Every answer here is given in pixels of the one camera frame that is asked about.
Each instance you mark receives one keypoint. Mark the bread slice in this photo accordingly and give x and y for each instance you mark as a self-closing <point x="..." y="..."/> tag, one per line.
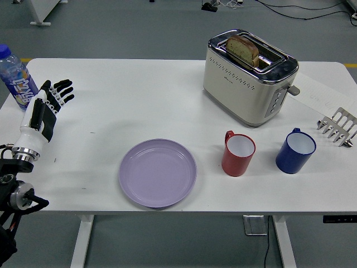
<point x="241" y="47"/>

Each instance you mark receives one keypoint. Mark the black table control panel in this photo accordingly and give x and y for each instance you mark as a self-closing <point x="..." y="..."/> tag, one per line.
<point x="339" y="219"/>

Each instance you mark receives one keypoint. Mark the white paper sheet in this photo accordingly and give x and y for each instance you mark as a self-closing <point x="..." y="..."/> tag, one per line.
<point x="320" y="95"/>

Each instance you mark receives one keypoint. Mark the white table leg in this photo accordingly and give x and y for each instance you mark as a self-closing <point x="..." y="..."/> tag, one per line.
<point x="82" y="240"/>
<point x="284" y="240"/>

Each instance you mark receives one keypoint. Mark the silver metal toast rack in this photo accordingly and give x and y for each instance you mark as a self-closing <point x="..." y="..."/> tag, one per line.
<point x="338" y="125"/>

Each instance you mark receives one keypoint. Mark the cream and chrome toaster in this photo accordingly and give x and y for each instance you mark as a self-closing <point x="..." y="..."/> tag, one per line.
<point x="245" y="92"/>

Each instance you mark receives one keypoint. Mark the blue-capped drink bottle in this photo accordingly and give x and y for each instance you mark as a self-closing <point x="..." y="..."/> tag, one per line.
<point x="16" y="81"/>

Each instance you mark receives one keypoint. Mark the blue enamel mug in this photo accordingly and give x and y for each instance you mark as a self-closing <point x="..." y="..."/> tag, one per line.
<point x="295" y="153"/>

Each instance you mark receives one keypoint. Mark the red enamel mug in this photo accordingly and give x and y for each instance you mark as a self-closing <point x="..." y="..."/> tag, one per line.
<point x="237" y="156"/>

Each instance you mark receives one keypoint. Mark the grey under-table control box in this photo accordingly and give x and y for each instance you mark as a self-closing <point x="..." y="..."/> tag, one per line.
<point x="254" y="224"/>

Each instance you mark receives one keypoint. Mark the black floor device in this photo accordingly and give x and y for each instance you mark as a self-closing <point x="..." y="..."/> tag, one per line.
<point x="209" y="6"/>

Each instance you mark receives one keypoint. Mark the white furniture base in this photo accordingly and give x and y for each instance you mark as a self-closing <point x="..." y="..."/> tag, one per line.
<point x="42" y="11"/>

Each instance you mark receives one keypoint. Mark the purple plastic plate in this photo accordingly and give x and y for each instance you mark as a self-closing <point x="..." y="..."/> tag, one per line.
<point x="158" y="173"/>

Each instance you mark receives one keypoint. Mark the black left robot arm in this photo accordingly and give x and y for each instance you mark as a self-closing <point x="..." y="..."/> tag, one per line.
<point x="14" y="190"/>

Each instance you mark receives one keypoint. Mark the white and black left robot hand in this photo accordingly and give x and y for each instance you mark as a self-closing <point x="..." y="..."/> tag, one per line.
<point x="42" y="117"/>

